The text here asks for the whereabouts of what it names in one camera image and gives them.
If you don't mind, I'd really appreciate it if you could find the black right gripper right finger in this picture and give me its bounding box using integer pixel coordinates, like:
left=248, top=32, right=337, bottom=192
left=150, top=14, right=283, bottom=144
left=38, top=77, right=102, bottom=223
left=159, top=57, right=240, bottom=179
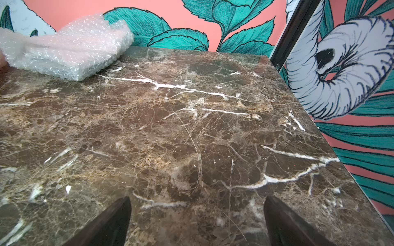
left=264, top=196, right=334, bottom=246

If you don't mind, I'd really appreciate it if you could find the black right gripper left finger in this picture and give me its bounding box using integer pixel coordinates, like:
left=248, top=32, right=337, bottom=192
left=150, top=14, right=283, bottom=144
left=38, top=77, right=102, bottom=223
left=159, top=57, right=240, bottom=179
left=64, top=196, right=132, bottom=246

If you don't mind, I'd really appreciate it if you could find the right bubble wrapped plate bundle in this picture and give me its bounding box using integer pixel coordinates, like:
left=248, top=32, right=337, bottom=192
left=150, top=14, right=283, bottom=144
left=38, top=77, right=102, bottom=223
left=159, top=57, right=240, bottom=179
left=1, top=14, right=134, bottom=82

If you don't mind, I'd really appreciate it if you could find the black right frame post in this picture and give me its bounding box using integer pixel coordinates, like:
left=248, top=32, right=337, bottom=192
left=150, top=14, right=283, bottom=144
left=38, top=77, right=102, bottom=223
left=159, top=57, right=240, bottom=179
left=269, top=0, right=321, bottom=72

